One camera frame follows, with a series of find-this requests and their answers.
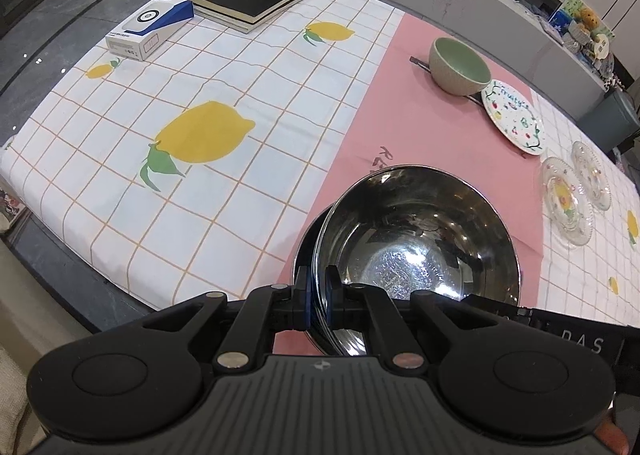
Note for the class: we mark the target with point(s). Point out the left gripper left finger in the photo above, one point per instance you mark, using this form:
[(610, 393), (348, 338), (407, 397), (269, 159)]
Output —
[(142, 378)]

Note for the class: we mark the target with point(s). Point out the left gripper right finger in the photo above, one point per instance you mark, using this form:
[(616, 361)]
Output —
[(498, 377)]

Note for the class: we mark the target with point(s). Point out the clear glass plate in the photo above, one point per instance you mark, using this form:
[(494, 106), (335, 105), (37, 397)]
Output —
[(566, 201), (589, 171)]

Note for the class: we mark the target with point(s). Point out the orange steel bowl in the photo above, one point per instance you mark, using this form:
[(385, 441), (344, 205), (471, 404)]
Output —
[(407, 228)]

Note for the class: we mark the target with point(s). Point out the white fruit-print plate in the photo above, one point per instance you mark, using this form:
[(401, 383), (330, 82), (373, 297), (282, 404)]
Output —
[(514, 117)]

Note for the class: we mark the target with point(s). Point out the green ceramic bowl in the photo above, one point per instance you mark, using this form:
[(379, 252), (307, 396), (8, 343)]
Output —
[(456, 68)]

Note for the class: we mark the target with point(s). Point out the blue steel bowl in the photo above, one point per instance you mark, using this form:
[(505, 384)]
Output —
[(303, 279)]

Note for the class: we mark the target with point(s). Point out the person's right hand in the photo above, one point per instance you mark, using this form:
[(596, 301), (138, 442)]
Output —
[(612, 437)]

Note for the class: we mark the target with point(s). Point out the lemon checkered tablecloth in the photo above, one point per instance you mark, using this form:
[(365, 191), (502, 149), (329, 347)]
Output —
[(196, 168)]

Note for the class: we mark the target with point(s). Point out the grey-green trash bin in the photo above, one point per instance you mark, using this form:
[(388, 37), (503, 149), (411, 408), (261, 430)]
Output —
[(611, 122)]

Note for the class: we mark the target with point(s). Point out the pink restaurant placemat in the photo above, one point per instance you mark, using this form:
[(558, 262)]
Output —
[(406, 119)]

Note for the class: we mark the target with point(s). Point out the teddy bear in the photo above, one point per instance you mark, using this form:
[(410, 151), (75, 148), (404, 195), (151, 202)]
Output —
[(588, 18)]

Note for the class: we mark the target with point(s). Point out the white blue box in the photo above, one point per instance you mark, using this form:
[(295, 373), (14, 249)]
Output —
[(148, 28)]

